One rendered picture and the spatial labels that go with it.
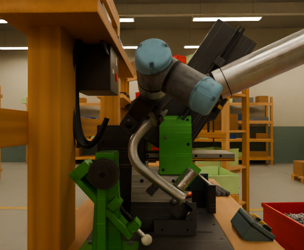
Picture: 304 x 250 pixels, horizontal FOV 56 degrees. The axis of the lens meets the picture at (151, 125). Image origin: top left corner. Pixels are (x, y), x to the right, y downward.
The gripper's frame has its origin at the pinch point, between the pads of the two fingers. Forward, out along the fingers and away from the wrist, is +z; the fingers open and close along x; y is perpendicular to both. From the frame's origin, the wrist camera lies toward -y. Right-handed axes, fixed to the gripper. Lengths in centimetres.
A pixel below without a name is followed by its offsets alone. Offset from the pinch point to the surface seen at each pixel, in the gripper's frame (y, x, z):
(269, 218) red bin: 10, -53, 35
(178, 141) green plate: 4.5, -9.5, 12.3
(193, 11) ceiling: 468, 269, 548
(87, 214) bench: -36, 2, 38
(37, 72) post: -13.7, 26.9, -17.2
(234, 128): 140, -17, 273
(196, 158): 7.4, -17.2, 25.1
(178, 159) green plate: -0.4, -13.3, 12.8
